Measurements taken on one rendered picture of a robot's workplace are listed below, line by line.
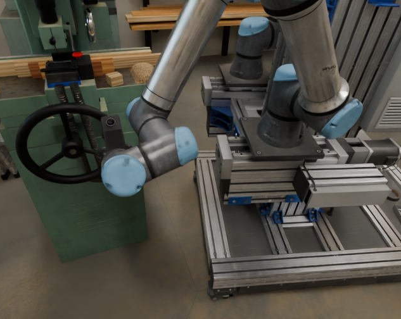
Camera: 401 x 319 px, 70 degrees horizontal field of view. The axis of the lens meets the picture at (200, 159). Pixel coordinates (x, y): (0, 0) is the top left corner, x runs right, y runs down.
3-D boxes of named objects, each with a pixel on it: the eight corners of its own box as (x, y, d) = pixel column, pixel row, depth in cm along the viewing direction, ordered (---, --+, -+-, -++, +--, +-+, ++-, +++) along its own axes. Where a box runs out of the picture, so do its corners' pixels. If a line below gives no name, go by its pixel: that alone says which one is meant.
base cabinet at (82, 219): (60, 264, 143) (6, 152, 97) (59, 185, 184) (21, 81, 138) (149, 240, 156) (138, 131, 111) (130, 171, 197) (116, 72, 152)
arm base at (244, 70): (257, 66, 140) (261, 45, 133) (266, 80, 128) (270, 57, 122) (227, 66, 138) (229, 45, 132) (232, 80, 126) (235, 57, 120)
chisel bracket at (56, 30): (45, 54, 94) (37, 27, 89) (46, 40, 104) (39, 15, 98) (70, 52, 96) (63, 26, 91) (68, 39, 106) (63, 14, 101)
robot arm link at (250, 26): (231, 47, 129) (235, 14, 120) (257, 45, 133) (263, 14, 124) (243, 57, 121) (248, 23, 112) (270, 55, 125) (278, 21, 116)
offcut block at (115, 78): (118, 80, 102) (116, 71, 100) (123, 83, 100) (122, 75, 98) (106, 83, 99) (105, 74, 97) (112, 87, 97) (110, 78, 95)
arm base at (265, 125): (292, 121, 102) (301, 96, 96) (310, 147, 90) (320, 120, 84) (251, 121, 100) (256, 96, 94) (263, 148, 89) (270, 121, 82)
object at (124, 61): (18, 77, 99) (14, 66, 96) (18, 75, 100) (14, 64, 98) (170, 64, 115) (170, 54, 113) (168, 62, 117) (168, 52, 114)
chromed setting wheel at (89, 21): (90, 47, 108) (83, 11, 101) (88, 37, 117) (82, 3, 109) (99, 47, 109) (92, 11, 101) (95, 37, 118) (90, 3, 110)
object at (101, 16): (89, 40, 114) (82, 6, 106) (87, 35, 119) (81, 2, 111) (113, 38, 117) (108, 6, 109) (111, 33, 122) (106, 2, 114)
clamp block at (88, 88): (51, 118, 86) (42, 90, 80) (51, 97, 96) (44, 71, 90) (102, 111, 91) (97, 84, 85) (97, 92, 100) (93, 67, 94)
